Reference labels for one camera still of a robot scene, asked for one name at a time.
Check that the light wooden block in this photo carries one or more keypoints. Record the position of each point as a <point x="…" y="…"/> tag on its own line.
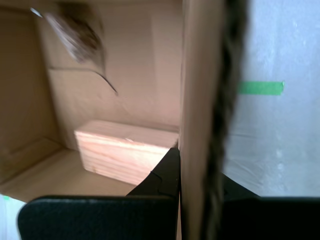
<point x="120" y="152"/>

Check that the green tape strip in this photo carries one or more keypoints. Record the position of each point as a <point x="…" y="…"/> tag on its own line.
<point x="262" y="88"/>

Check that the pinkish speckled granite rock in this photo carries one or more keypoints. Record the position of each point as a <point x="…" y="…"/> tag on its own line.
<point x="77" y="37"/>

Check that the small green tape piece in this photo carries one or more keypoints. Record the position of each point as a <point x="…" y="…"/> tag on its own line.
<point x="6" y="198"/>

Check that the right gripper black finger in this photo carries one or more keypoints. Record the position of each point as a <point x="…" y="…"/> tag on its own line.
<point x="100" y="217"/>
<point x="275" y="220"/>

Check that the brown cardboard box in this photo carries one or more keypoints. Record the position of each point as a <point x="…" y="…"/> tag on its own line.
<point x="195" y="100"/>

